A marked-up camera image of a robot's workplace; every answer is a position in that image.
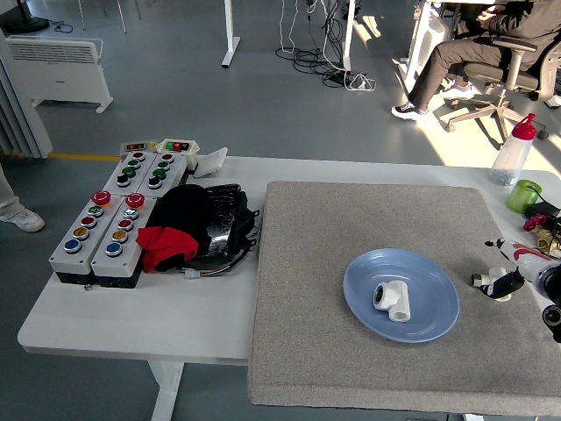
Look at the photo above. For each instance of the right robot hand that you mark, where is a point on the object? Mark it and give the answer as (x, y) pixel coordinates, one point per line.
(526, 256)

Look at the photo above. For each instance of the white tee fitting metal thread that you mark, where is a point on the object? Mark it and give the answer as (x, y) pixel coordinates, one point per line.
(494, 273)

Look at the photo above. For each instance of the large white tee pipe fitting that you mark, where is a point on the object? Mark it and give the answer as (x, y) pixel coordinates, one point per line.
(394, 298)

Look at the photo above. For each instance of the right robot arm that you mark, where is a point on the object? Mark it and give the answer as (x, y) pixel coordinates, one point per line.
(553, 283)

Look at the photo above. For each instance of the blue ceramic plate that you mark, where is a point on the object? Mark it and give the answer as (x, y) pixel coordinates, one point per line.
(421, 324)

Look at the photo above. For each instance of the black power adapter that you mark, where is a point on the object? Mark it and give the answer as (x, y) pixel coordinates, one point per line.
(545, 208)

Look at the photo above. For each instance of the green translucent cup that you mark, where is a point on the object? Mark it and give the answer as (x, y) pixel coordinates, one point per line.
(520, 197)

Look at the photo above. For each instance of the clear bottle red cap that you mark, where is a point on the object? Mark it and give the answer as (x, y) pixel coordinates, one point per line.
(510, 158)

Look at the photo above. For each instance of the grey office chair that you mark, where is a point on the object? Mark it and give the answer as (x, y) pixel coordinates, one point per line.
(504, 74)

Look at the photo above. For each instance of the grey-brown felt mat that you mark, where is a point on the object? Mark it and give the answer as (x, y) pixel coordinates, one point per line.
(333, 263)

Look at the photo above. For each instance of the seated person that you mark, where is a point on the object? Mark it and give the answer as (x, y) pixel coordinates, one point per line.
(451, 57)

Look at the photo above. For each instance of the white desk leg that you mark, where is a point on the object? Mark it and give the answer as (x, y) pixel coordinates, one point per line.
(231, 39)
(347, 39)

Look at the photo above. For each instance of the black foil-wrapped device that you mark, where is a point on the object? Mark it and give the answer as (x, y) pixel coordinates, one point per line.
(225, 215)

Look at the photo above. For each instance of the white plastic cover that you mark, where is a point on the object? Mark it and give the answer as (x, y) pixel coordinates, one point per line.
(210, 163)

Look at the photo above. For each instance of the black cloth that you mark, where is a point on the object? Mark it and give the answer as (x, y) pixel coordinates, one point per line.
(182, 210)

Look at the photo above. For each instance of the red cloth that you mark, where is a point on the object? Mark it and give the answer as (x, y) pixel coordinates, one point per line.
(164, 243)

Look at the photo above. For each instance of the grey box red green buttons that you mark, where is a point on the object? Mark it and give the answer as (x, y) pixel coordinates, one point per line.
(127, 180)
(168, 175)

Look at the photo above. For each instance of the white table leg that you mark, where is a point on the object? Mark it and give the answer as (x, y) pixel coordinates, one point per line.
(166, 390)

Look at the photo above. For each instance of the grey box emergency stop button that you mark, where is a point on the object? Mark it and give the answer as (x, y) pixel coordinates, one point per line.
(111, 265)
(70, 263)

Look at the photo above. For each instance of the white panel heater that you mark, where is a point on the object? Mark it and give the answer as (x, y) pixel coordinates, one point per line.
(61, 74)

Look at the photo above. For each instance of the standing person's leg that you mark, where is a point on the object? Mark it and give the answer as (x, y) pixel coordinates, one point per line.
(19, 218)

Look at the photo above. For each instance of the white ribbed partition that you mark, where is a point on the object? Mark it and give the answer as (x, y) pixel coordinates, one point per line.
(17, 114)

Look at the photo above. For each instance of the black fan base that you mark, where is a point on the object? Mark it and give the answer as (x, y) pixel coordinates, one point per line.
(26, 22)

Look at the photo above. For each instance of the white desk frame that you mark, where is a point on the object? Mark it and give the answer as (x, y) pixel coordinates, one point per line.
(421, 39)

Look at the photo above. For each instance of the white switch box green red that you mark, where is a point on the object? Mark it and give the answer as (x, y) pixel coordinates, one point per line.
(177, 149)

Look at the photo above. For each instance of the small grey switch plate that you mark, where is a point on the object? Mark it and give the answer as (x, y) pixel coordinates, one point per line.
(133, 146)

